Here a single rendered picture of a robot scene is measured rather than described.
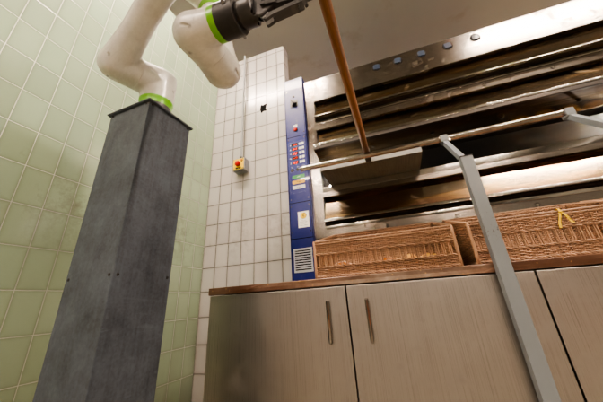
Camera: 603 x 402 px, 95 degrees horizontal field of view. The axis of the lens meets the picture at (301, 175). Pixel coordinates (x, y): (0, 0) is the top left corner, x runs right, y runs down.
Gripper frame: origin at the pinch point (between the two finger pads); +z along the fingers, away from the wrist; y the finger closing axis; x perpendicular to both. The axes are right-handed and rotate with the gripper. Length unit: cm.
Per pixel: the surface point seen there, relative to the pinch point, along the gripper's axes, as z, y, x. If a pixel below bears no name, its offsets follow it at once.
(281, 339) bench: -42, 79, -70
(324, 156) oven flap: -29, -20, -119
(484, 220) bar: 34, 46, -64
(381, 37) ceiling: 32, -197, -200
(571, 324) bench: 49, 77, -69
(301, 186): -47, -3, -122
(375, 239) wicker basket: -2, 46, -75
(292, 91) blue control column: -50, -85, -122
